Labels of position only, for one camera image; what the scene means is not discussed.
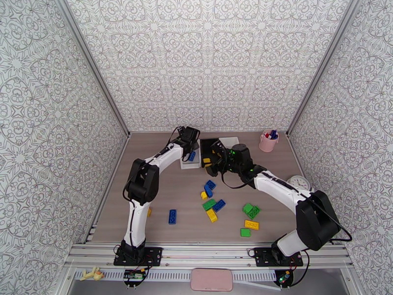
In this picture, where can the small circuit board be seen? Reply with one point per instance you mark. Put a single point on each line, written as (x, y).
(134, 275)
(284, 277)

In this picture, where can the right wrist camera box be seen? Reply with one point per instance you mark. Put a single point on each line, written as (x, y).
(217, 144)

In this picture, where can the square blue lego brick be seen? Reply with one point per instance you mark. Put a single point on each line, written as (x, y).
(211, 183)

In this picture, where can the pink rectangular pad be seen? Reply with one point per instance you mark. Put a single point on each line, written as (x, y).
(212, 280)

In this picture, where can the white plastic bin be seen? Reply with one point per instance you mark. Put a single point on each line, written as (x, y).
(190, 165)
(228, 140)

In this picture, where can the long yellow lego brick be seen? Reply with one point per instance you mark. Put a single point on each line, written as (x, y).
(251, 225)

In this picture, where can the pink bucket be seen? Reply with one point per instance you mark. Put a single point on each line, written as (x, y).
(266, 145)

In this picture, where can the small green lego brick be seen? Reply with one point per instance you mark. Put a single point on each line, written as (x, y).
(245, 232)
(246, 207)

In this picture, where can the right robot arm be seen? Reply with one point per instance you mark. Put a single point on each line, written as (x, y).
(316, 220)

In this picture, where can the yellow duck toy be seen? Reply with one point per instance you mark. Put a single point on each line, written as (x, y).
(96, 275)

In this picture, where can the aluminium front rail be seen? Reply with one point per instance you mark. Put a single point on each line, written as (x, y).
(208, 254)

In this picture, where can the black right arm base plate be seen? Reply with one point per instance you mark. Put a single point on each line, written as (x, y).
(261, 257)

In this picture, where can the black plastic bin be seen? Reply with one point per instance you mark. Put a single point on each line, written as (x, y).
(205, 149)

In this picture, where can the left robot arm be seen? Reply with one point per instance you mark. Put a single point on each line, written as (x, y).
(142, 180)

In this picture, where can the long green lego brick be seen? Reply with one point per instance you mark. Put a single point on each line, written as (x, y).
(208, 205)

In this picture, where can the aluminium table side rail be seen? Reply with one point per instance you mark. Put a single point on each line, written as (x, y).
(296, 152)
(118, 162)

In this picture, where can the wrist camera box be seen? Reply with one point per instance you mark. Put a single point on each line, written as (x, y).
(192, 133)
(217, 144)

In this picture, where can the blue marker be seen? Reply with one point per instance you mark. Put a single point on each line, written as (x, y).
(274, 133)

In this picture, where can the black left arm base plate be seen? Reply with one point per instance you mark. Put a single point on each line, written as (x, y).
(155, 255)

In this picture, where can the white round clock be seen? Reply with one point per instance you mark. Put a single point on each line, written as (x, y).
(299, 182)

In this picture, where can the curved yellow lego brick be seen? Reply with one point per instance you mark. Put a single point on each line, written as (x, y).
(212, 216)

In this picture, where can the long blue lego brick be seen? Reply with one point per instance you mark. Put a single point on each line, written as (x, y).
(192, 156)
(219, 206)
(208, 192)
(172, 216)

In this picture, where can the dark green lego brick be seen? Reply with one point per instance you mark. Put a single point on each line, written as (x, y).
(255, 213)

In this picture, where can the red capped white marker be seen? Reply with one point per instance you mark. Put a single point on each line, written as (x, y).
(268, 136)

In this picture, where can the aluminium frame post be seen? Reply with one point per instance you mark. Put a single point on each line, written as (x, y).
(92, 62)
(323, 62)

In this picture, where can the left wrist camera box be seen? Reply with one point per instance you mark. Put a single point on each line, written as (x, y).
(192, 133)

